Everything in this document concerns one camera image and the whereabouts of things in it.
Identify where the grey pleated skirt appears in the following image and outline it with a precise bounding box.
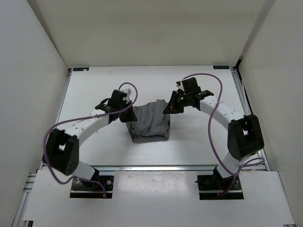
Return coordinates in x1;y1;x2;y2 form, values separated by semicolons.
126;99;170;144

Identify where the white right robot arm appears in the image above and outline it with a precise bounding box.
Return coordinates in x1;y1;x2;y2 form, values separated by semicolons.
163;89;264;189

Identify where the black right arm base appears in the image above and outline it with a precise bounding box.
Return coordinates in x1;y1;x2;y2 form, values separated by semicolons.
195;168;244;201

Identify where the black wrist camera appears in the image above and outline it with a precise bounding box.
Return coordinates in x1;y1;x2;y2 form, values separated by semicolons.
176;78;214;97
95;89;131;113

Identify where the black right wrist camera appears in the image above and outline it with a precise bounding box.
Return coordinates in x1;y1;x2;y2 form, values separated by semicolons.
176;78;214;97

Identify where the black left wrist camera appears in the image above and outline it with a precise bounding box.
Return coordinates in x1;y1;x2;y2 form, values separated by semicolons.
95;89;131;113

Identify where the aluminium right frame rail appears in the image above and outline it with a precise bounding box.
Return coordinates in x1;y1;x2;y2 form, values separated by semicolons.
231;67;271;171

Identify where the blue corner label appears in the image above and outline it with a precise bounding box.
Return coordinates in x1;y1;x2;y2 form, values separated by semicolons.
213;65;230;70
73;67;89;71

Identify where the blue left corner label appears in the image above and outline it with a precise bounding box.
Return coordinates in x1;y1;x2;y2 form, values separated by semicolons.
73;67;89;71

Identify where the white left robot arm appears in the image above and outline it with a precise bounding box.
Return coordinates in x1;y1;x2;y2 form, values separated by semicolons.
43;103;137;189

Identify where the blue right corner label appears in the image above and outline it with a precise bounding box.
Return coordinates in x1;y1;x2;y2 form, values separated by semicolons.
213;65;230;70

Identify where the aluminium left frame rail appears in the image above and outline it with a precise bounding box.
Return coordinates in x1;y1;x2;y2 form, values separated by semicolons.
38;68;73;170

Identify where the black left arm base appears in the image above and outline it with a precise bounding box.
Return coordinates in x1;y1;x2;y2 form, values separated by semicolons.
70;172;114;199

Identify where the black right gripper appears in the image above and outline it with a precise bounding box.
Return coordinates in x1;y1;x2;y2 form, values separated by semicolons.
162;91;190;114

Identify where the aluminium frame rail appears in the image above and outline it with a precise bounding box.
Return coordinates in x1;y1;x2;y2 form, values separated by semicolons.
231;67;271;171
38;68;73;170

